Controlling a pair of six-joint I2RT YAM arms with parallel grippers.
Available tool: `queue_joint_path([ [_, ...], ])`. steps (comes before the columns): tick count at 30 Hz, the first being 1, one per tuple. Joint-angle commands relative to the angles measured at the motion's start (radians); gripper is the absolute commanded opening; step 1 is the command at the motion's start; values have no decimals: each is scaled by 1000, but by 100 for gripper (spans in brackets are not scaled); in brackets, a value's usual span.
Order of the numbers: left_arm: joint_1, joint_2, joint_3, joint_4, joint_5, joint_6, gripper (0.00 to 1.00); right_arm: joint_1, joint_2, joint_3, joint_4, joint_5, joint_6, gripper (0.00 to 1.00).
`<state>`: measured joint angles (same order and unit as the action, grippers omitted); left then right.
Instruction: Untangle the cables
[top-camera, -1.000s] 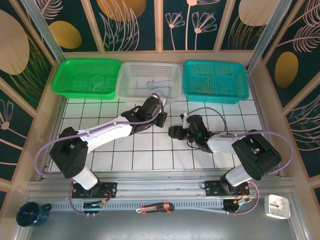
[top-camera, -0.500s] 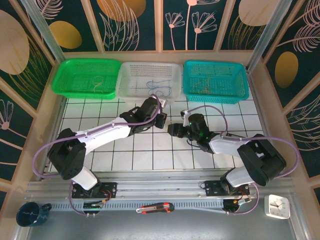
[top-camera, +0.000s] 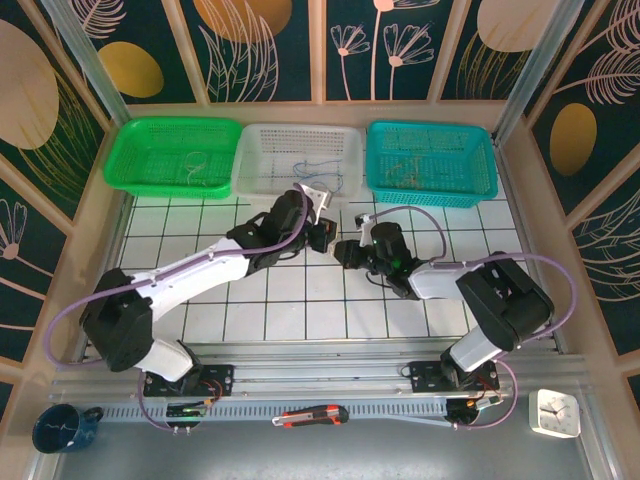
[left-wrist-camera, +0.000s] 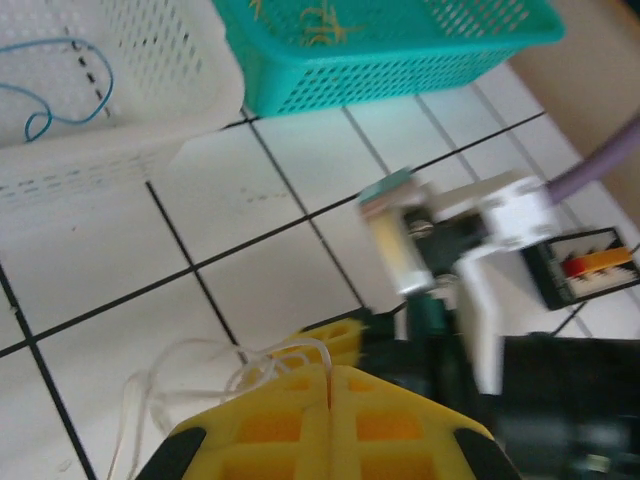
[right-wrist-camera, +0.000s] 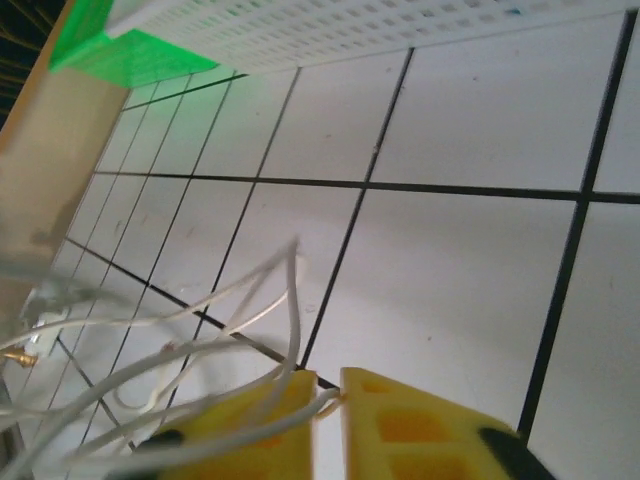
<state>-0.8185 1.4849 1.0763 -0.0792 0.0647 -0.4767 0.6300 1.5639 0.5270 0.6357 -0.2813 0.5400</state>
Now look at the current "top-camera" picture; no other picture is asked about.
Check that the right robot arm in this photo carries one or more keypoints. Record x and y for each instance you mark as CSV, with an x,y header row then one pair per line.
x,y
505,295

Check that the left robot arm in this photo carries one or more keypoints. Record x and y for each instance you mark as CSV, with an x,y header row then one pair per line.
x,y
200,270

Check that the white plastic basket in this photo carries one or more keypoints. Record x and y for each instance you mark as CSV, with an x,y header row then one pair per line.
x,y
280,145

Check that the teal plastic basket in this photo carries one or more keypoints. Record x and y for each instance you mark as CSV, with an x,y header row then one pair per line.
x,y
450,150

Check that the green plastic basket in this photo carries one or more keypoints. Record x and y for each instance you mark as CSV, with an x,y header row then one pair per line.
x,y
150,160

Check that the orange black utility knife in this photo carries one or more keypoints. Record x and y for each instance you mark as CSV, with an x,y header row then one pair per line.
x,y
312,416

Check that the small black circuit board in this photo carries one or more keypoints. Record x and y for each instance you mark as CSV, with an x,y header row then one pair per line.
x,y
462,411
185,411

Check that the white square clock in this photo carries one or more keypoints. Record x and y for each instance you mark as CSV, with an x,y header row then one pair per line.
x,y
555,414

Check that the dark blue mug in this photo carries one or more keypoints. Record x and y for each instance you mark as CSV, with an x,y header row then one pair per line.
x,y
57,432

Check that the aluminium mounting rail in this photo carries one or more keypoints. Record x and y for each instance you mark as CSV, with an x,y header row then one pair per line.
x,y
325,372

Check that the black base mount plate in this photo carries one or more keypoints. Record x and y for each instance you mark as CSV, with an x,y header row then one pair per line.
x,y
425,377
226,380

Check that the aluminium frame post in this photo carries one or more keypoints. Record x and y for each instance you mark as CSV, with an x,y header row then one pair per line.
x,y
530,75
85,65

